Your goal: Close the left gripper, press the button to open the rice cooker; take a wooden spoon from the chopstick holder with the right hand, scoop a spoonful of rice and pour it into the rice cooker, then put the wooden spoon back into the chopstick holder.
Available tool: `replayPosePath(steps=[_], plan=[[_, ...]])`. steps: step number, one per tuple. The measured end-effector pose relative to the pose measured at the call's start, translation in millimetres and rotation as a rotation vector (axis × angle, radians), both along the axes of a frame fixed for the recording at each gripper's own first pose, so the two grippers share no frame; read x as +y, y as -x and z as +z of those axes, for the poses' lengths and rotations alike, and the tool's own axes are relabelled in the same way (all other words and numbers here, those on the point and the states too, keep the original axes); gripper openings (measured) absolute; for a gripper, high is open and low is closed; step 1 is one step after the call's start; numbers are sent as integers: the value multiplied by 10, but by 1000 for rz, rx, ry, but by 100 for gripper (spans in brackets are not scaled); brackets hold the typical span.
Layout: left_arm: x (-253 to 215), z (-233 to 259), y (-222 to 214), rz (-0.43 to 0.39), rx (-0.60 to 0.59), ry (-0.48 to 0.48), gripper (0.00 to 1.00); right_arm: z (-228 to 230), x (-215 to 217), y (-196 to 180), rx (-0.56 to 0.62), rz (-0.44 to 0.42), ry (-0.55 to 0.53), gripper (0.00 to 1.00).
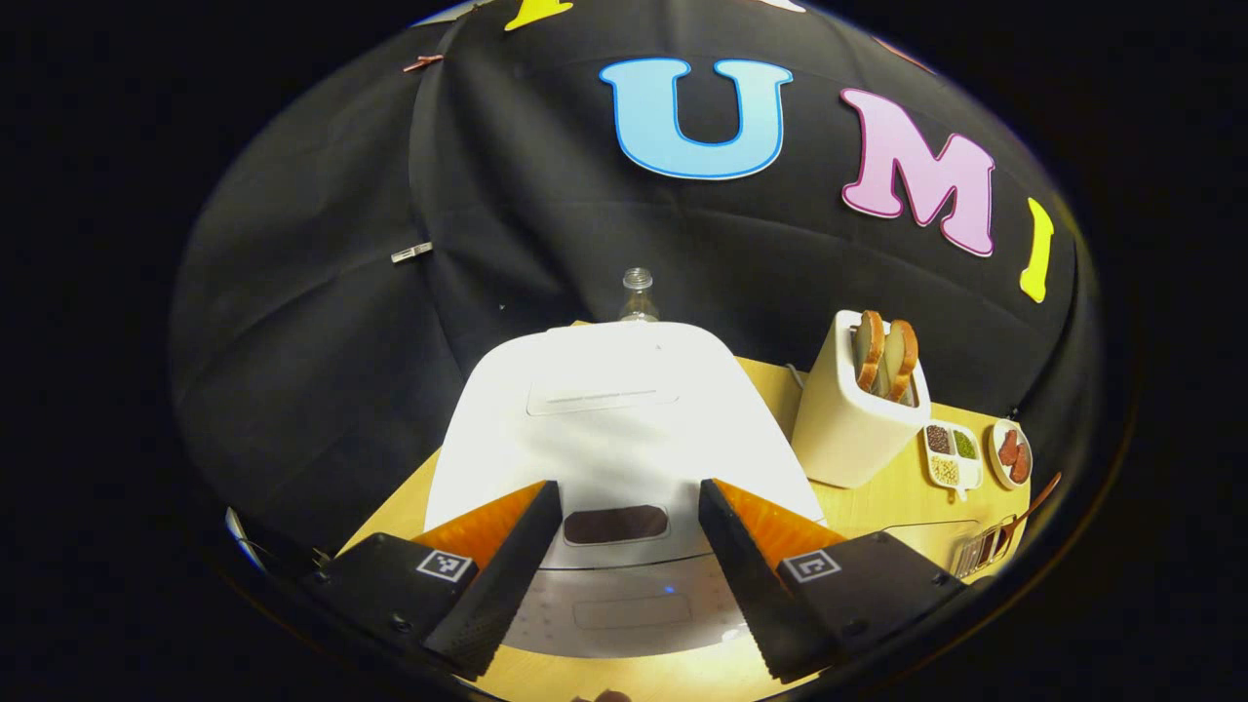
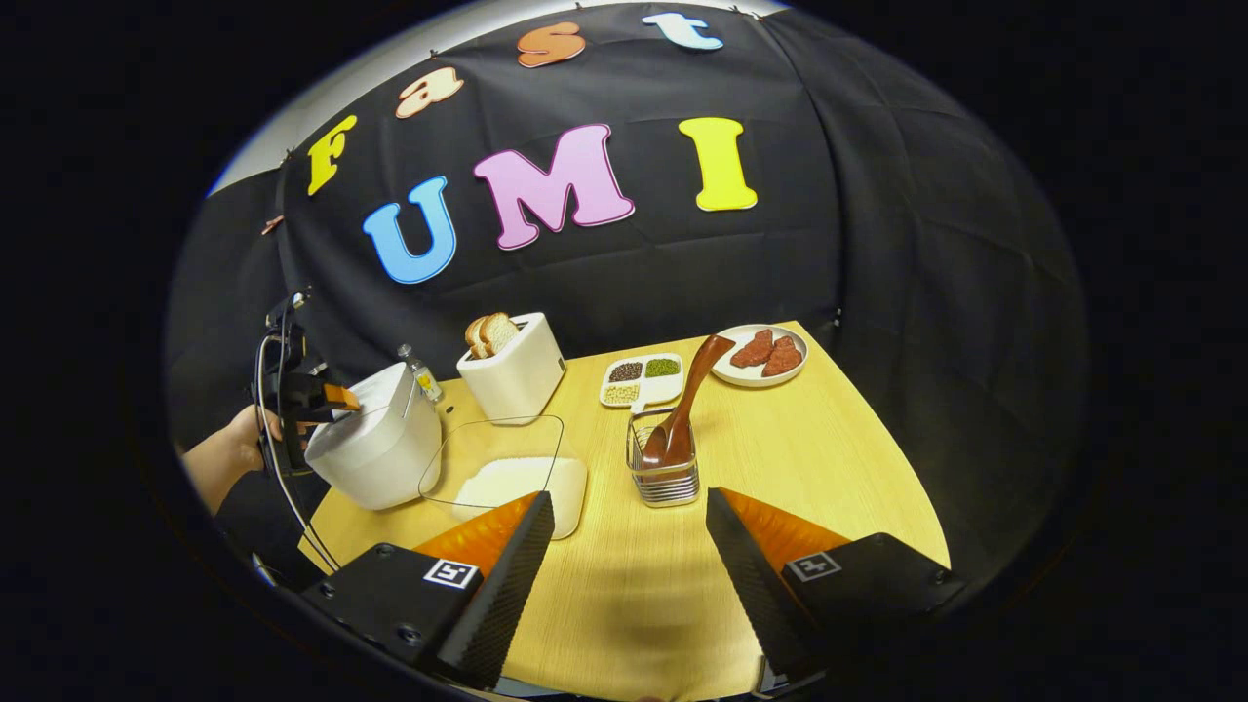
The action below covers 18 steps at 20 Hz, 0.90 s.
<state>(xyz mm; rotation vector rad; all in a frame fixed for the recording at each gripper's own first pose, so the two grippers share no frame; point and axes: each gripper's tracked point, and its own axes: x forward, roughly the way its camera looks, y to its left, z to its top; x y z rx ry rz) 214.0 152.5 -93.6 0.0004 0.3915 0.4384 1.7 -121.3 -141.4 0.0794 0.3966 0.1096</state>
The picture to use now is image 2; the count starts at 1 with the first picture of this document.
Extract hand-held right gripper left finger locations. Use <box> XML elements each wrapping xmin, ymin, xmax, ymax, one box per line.
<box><xmin>302</xmin><ymin>490</ymin><xmax>555</xmax><ymax>689</ymax></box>

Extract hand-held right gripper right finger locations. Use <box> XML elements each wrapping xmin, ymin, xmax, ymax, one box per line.
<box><xmin>706</xmin><ymin>487</ymin><xmax>966</xmax><ymax>688</ymax></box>

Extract white rice cooker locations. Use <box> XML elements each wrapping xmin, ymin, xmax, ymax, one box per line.
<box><xmin>304</xmin><ymin>362</ymin><xmax>445</xmax><ymax>512</ymax></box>

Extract clear wire chopstick holder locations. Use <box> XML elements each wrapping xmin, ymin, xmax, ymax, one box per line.
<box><xmin>626</xmin><ymin>408</ymin><xmax>701</xmax><ymax>508</ymax></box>

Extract brown wooden spoon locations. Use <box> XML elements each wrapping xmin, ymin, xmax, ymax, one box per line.
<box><xmin>641</xmin><ymin>334</ymin><xmax>736</xmax><ymax>469</ymax></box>

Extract small glass bottle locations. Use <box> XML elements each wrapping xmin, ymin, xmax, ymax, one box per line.
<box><xmin>398</xmin><ymin>343</ymin><xmax>445</xmax><ymax>404</ymax></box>

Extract white toaster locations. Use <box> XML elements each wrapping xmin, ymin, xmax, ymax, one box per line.
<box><xmin>456</xmin><ymin>312</ymin><xmax>566</xmax><ymax>424</ymax></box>

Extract white round plate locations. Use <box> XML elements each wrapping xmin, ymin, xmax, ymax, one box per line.
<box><xmin>710</xmin><ymin>324</ymin><xmax>809</xmax><ymax>389</ymax></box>

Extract white divided bean dish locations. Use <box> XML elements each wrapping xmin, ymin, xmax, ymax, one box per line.
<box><xmin>599</xmin><ymin>353</ymin><xmax>684</xmax><ymax>412</ymax></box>

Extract black backdrop cloth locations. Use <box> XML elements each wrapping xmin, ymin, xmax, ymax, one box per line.
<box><xmin>166</xmin><ymin>5</ymin><xmax>1088</xmax><ymax>576</ymax></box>

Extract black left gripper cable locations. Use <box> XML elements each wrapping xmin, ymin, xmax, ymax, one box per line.
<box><xmin>253</xmin><ymin>331</ymin><xmax>342</xmax><ymax>571</ymax></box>

